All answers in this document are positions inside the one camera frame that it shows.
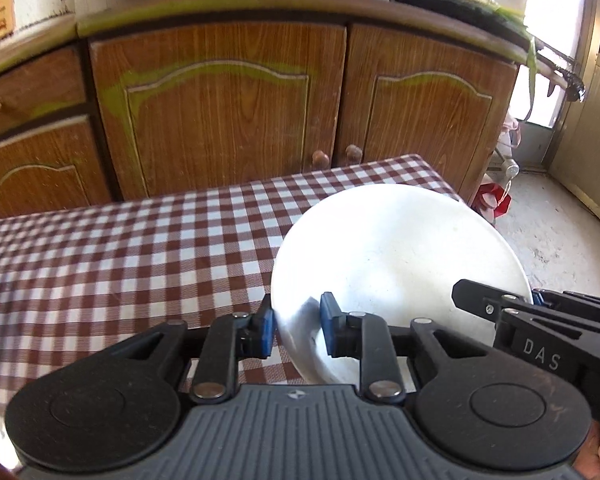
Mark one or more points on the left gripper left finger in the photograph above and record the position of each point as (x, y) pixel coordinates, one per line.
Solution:
(120, 405)

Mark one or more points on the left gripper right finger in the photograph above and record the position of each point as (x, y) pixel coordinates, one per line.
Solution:
(474, 404)

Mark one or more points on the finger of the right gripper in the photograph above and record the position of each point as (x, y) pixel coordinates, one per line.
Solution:
(487, 302)
(573, 303)

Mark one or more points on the white plate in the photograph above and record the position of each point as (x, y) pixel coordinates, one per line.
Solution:
(394, 250)

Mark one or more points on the red white checkered tablecloth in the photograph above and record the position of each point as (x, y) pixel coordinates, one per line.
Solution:
(75, 281)

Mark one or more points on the green onion stalk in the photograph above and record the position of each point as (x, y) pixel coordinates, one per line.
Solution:
(514, 20)

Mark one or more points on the wooden drawer cabinet middle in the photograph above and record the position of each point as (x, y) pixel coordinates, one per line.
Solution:
(52, 150)

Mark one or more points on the wooden kitchen cabinet right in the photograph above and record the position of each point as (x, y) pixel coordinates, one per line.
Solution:
(205, 93)

